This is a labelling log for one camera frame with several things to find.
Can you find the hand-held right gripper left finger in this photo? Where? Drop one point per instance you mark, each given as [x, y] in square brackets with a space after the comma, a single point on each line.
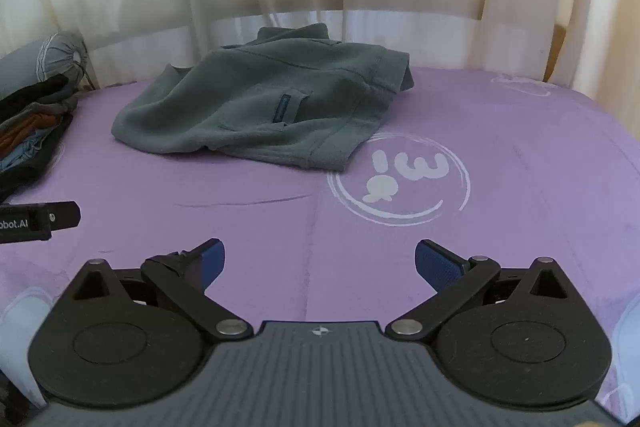
[212, 264]

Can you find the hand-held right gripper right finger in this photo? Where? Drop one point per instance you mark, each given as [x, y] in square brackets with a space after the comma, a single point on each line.
[440, 264]

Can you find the pile of dark clothes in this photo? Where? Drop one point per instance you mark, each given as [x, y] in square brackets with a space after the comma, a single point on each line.
[30, 127]

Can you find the wooden frame post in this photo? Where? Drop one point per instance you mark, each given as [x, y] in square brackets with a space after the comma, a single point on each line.
[552, 52]

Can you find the grey-green fleece pants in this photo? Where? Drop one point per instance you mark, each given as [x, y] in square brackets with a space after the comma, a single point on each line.
[260, 107]

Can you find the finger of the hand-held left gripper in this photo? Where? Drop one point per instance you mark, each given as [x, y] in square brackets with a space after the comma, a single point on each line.
[65, 214]

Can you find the purple printed bed sheet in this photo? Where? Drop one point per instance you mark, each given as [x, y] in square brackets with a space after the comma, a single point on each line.
[250, 217]

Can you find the grey bolster pillow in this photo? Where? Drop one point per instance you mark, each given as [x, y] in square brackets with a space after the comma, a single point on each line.
[55, 54]

